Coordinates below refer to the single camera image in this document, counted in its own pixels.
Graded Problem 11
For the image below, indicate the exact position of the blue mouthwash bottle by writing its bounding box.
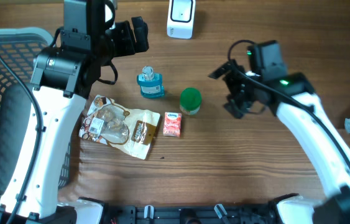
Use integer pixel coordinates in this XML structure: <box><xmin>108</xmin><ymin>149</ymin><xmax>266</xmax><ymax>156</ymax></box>
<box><xmin>137</xmin><ymin>66</ymin><xmax>165</xmax><ymax>98</ymax></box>

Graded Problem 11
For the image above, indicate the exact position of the red tissue pack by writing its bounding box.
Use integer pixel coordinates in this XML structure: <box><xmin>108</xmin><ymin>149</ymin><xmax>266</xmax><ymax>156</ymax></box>
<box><xmin>163</xmin><ymin>112</ymin><xmax>182</xmax><ymax>138</ymax></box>

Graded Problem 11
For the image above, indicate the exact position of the grey plastic basket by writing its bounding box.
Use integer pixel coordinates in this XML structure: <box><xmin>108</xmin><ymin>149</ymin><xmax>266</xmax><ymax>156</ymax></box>
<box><xmin>0</xmin><ymin>27</ymin><xmax>53</xmax><ymax>197</ymax></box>

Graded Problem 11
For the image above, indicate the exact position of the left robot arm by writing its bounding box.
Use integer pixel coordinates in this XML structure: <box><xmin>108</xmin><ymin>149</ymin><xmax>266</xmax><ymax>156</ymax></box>
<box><xmin>0</xmin><ymin>1</ymin><xmax>149</xmax><ymax>223</ymax></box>

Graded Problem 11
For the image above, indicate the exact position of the green lid jar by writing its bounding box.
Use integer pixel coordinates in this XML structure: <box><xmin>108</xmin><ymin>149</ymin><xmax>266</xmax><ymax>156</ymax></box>
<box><xmin>180</xmin><ymin>88</ymin><xmax>202</xmax><ymax>115</ymax></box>

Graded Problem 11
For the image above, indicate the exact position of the white barcode scanner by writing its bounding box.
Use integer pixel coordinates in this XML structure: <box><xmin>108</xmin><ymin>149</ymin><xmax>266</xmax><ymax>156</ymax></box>
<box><xmin>167</xmin><ymin>0</ymin><xmax>196</xmax><ymax>39</ymax></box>

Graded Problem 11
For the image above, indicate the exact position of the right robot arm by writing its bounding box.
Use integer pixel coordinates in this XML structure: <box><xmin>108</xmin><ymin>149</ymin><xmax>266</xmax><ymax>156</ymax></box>
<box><xmin>209</xmin><ymin>40</ymin><xmax>350</xmax><ymax>223</ymax></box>

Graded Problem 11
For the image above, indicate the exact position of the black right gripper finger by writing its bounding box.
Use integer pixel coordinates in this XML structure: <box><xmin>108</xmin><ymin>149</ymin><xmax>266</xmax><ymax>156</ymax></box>
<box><xmin>208</xmin><ymin>60</ymin><xmax>237</xmax><ymax>79</ymax></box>
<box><xmin>224</xmin><ymin>102</ymin><xmax>244</xmax><ymax>119</ymax></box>

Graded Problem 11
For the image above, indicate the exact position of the brown white snack bag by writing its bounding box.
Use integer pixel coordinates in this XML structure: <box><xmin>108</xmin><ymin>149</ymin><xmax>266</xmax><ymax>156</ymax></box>
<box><xmin>78</xmin><ymin>95</ymin><xmax>160</xmax><ymax>160</ymax></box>

